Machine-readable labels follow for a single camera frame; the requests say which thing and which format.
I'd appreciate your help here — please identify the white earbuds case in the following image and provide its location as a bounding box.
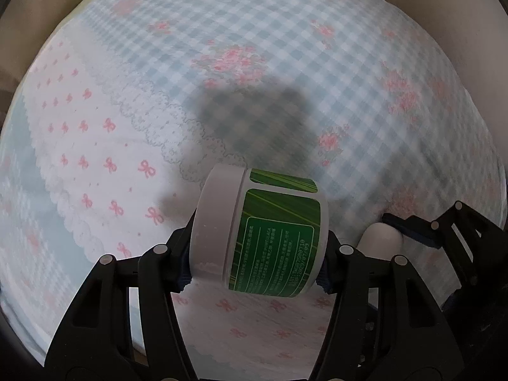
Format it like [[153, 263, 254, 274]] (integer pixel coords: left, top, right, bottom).
[[357, 223, 403, 261]]

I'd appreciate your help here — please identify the green label white jar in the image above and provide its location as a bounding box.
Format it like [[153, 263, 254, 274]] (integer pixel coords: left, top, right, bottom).
[[190, 164, 329, 297]]

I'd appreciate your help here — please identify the blue checked floral bedsheet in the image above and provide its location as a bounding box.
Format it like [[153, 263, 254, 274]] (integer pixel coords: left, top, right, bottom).
[[1, 0, 507, 363]]

